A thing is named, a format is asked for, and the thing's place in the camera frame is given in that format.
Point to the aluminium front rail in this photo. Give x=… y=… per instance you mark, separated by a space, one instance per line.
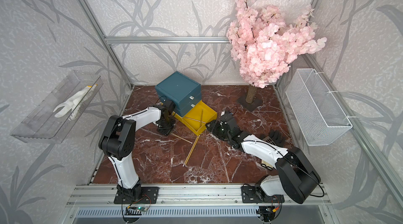
x=168 y=195

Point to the teal drawer cabinet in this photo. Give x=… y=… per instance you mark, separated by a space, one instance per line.
x=183 y=91

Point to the white work glove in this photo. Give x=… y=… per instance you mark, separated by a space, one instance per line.
x=73 y=104

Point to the black glove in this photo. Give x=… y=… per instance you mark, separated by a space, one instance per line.
x=277 y=138

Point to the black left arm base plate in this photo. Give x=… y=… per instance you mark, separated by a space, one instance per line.
x=148 y=195

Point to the yellow pull-out drawer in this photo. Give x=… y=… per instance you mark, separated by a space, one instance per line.
x=195 y=112

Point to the pink artificial blossom tree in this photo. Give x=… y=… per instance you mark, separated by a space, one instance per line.
x=265 y=45

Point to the white wire mesh basket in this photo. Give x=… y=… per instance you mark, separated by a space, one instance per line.
x=319 y=115

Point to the clear plastic wall tray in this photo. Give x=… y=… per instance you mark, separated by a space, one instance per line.
x=52 y=120

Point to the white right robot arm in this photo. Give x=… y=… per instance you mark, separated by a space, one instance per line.
x=296 y=176

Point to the brown pencil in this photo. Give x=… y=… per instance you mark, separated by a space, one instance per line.
x=195 y=120

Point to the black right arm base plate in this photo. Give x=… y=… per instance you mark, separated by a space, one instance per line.
x=248 y=194

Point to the brown slotted spatula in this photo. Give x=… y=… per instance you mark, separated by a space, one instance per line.
x=269 y=140

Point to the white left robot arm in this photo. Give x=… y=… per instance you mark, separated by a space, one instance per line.
x=118 y=139

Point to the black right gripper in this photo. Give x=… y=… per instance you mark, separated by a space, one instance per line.
x=214 y=124

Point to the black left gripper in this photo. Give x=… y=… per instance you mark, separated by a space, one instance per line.
x=166 y=132

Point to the yellow pencil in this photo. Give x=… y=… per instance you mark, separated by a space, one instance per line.
x=181 y=138
x=191 y=151
x=201 y=118

